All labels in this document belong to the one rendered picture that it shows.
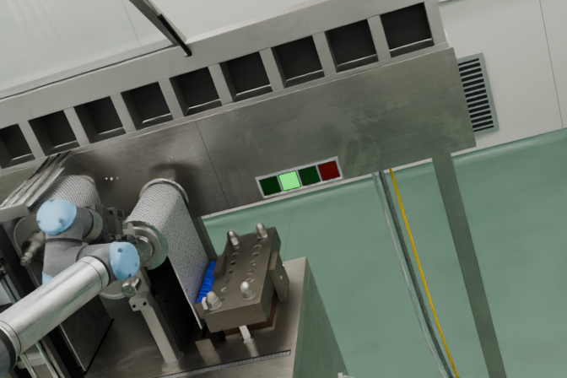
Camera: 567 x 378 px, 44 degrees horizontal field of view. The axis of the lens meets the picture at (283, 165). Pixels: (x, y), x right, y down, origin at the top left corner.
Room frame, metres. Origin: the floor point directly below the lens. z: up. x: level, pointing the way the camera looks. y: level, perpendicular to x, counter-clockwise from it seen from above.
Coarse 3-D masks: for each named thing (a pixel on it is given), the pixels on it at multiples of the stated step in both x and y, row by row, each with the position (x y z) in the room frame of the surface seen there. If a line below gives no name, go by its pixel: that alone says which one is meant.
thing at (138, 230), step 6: (138, 228) 1.65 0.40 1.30; (144, 228) 1.65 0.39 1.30; (138, 234) 1.65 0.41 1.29; (144, 234) 1.64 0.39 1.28; (150, 234) 1.64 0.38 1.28; (150, 240) 1.64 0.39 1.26; (156, 240) 1.64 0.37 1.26; (156, 246) 1.64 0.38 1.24; (156, 252) 1.64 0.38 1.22; (150, 258) 1.65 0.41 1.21; (156, 258) 1.64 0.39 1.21; (144, 264) 1.65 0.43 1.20; (150, 264) 1.65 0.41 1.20
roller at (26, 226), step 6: (36, 216) 1.72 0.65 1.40; (24, 222) 1.72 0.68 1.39; (30, 222) 1.72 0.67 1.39; (36, 222) 1.72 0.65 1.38; (18, 228) 1.73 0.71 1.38; (24, 228) 1.73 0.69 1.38; (30, 228) 1.72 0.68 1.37; (36, 228) 1.72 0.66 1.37; (18, 234) 1.73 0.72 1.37; (24, 234) 1.73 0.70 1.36; (18, 240) 1.73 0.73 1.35
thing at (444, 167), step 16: (432, 160) 1.96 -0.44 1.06; (448, 160) 1.95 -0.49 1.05; (448, 176) 1.95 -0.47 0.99; (448, 192) 1.96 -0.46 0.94; (448, 208) 1.96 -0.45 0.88; (464, 208) 1.95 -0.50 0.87; (464, 224) 1.95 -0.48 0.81; (464, 240) 1.95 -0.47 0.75; (464, 256) 1.96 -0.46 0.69; (464, 272) 1.96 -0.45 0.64; (480, 272) 1.95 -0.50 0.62; (480, 288) 1.95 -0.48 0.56; (480, 304) 1.95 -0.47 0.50; (480, 320) 1.96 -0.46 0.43; (480, 336) 1.96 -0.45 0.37; (496, 336) 1.95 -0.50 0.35; (496, 352) 1.95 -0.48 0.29; (496, 368) 1.95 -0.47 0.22
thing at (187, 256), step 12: (180, 216) 1.81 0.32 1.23; (180, 228) 1.78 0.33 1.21; (192, 228) 1.86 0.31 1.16; (168, 240) 1.68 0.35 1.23; (180, 240) 1.74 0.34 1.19; (192, 240) 1.82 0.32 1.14; (168, 252) 1.65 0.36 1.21; (180, 252) 1.71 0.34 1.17; (192, 252) 1.79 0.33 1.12; (204, 252) 1.87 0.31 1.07; (180, 264) 1.68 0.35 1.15; (192, 264) 1.76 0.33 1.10; (180, 276) 1.66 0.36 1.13; (192, 276) 1.73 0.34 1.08; (192, 288) 1.70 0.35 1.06
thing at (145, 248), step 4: (136, 236) 1.64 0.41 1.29; (140, 236) 1.64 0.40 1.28; (144, 236) 1.64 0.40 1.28; (140, 240) 1.63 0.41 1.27; (144, 240) 1.63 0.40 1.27; (148, 240) 1.64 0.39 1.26; (140, 244) 1.63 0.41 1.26; (144, 244) 1.63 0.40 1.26; (148, 244) 1.63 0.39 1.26; (152, 244) 1.64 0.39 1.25; (136, 248) 1.64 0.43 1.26; (140, 248) 1.64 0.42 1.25; (144, 248) 1.63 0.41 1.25; (148, 248) 1.63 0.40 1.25; (152, 248) 1.63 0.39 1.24; (140, 252) 1.64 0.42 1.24; (144, 252) 1.63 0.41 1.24; (148, 252) 1.63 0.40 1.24; (152, 252) 1.63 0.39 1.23; (140, 256) 1.64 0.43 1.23; (144, 256) 1.63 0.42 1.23; (148, 256) 1.63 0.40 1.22; (140, 260) 1.64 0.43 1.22; (144, 260) 1.64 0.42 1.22
